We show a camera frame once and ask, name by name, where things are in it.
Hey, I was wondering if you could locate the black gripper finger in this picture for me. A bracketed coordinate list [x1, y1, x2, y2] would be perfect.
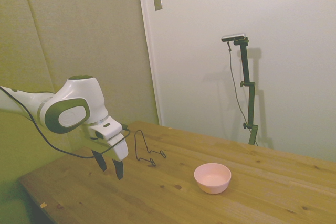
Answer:
[91, 150, 107, 173]
[111, 157, 124, 181]

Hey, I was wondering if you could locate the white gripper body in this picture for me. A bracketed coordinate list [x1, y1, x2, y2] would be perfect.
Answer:
[106, 133, 130, 162]

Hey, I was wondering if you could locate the pink plastic bowl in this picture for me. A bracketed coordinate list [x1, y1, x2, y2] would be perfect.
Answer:
[193, 163, 232, 195]

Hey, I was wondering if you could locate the black wire dish rack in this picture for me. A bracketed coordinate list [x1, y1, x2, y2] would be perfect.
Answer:
[134, 129, 167, 168]

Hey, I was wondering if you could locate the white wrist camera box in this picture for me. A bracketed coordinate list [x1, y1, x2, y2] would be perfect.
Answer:
[88, 116, 124, 141]

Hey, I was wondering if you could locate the white door frame trim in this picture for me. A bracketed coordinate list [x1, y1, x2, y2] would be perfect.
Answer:
[136, 0, 164, 127]

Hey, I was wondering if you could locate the black camera stand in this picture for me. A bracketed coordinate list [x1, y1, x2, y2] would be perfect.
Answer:
[233, 37, 259, 146]

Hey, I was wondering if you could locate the silver camera on stand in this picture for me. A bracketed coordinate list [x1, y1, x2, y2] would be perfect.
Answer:
[220, 32, 247, 43]

